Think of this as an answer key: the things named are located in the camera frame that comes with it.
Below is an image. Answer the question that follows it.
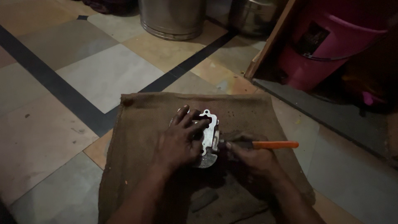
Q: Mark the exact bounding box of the person's left hand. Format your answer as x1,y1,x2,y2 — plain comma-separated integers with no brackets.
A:
154,105,211,170

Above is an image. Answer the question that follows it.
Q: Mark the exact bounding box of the person's right hand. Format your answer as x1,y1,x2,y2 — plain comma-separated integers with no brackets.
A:
221,132,282,187

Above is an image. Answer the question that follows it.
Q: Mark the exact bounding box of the orange handled tool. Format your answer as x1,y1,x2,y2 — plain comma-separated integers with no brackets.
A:
218,139,300,150

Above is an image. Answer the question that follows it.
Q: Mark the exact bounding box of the silver metal engine part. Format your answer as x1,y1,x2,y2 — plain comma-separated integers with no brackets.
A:
169,107,221,169

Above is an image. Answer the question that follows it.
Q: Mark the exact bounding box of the brown burlap sack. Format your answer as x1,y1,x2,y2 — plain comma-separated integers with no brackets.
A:
98,92,316,224

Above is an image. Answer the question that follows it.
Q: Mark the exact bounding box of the wooden board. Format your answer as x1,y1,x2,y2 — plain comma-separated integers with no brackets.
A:
244,0,297,80

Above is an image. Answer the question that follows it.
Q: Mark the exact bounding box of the round steel pot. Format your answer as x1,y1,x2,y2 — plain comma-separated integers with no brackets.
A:
229,0,288,37

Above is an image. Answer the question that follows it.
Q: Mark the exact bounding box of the pink plastic bucket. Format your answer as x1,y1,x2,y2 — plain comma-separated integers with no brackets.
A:
278,0,398,91

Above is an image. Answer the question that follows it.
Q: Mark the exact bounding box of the small pink plastic object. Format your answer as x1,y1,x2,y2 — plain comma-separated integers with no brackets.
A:
362,91,387,107

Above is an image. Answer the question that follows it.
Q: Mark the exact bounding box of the large steel drum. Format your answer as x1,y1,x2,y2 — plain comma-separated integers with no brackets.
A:
138,0,207,41

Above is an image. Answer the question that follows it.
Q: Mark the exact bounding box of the dark cloth bundle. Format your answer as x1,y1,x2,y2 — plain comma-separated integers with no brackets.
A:
81,0,139,16

